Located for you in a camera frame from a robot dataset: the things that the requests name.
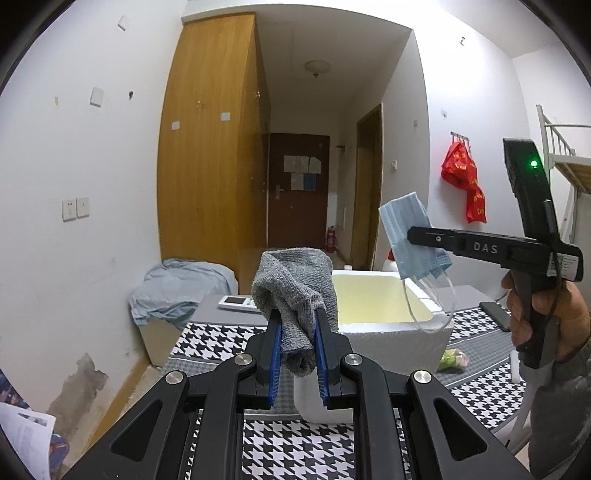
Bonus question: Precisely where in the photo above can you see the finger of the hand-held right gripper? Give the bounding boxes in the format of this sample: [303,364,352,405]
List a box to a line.
[407,226,465,257]

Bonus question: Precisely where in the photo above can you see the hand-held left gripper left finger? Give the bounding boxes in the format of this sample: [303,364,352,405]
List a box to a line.
[62,311,283,480]

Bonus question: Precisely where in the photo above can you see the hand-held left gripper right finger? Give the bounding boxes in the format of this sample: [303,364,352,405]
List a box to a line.
[315,309,532,480]

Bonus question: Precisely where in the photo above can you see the blue face mask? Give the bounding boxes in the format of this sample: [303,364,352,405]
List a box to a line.
[379,191,459,331]

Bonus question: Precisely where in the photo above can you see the white foam box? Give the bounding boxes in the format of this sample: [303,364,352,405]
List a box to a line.
[293,271,455,423]

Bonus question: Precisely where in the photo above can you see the grey towel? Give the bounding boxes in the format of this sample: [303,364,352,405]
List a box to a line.
[252,247,339,378]

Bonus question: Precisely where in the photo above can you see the small green pink wrapper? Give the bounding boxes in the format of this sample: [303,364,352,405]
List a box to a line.
[438,349,470,373]

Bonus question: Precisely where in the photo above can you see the person's right forearm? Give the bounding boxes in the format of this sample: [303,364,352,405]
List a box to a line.
[525,332,591,478]

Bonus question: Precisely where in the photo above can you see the person's right hand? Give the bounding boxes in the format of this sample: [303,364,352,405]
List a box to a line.
[501,270,591,364]

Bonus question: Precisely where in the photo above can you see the red plastic bag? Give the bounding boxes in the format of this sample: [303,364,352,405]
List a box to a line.
[441,141,479,191]
[465,185,488,224]

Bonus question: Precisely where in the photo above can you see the houndstooth grey tablecloth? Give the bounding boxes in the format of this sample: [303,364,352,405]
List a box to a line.
[168,284,529,480]

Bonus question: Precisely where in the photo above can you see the white remote control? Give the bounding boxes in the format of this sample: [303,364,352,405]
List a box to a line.
[218,294,263,313]

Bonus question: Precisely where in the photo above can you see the wooden side door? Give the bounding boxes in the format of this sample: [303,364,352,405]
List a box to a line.
[349,104,384,271]

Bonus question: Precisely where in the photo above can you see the black smartphone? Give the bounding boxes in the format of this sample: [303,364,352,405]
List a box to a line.
[479,301,513,332]

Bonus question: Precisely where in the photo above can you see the light blue cloth pile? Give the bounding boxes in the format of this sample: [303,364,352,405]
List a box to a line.
[129,258,239,331]

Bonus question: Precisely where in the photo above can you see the dark brown door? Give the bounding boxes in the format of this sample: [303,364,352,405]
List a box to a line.
[268,133,331,250]

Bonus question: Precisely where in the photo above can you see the wooden wardrobe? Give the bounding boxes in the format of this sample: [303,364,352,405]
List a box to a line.
[158,13,271,278]

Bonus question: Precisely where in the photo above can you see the white paper booklet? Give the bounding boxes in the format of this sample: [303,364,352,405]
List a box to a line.
[0,401,57,480]

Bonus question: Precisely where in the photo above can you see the metal bunk bed frame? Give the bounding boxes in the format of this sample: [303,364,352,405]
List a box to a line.
[536,104,591,252]

